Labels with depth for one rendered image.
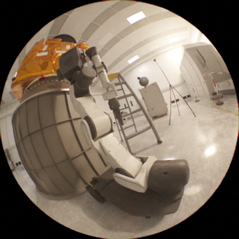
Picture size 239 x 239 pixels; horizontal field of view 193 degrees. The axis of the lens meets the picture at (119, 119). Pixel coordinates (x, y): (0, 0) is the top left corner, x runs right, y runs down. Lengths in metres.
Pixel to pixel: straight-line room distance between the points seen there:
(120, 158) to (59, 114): 0.72
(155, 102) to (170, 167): 3.07
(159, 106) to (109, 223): 3.41
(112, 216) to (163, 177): 0.49
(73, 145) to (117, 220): 0.79
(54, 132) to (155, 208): 0.92
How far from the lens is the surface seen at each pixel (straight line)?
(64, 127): 0.82
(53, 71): 1.68
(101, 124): 0.38
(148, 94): 3.32
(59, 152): 0.81
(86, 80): 0.48
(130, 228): 0.62
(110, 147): 0.39
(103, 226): 0.69
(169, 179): 0.31
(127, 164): 0.40
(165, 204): 0.44
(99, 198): 0.62
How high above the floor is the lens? 0.60
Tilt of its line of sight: 1 degrees down
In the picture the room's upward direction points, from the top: 21 degrees counter-clockwise
